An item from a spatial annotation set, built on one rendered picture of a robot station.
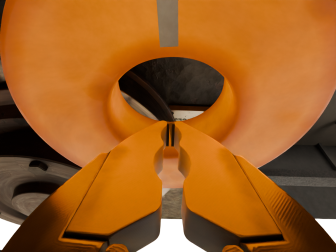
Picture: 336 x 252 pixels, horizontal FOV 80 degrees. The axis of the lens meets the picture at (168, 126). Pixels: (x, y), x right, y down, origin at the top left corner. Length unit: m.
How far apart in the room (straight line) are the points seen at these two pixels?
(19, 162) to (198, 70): 0.36
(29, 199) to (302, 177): 6.08
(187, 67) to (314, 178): 6.10
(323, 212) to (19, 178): 9.36
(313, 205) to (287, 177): 3.56
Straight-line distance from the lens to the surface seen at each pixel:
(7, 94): 0.36
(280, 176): 5.90
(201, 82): 0.48
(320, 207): 9.54
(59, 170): 0.33
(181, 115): 0.50
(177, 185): 0.16
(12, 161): 0.35
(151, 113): 0.33
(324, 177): 6.55
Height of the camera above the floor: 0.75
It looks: 43 degrees up
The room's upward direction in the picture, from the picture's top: 177 degrees counter-clockwise
